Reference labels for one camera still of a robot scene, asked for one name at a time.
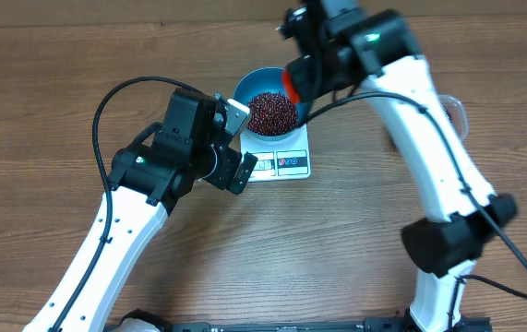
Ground red scoop with blue handle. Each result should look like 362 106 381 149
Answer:
281 68 301 105

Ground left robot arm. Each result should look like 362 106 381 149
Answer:
25 88 257 331

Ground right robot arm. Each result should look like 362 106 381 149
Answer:
279 1 517 331

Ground white digital kitchen scale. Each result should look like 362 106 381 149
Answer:
240 125 312 183

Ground red beans in bowl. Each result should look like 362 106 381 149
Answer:
247 92 299 136

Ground blue metal bowl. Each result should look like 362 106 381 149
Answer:
234 67 305 129

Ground clear plastic food container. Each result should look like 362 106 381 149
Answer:
438 95 469 141

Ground left black cable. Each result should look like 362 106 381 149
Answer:
45 76 204 332

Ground black cable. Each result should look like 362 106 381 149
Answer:
45 76 204 332
297 90 527 332

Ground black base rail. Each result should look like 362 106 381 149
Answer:
105 315 494 332

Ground right black cable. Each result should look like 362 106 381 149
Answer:
297 90 527 332

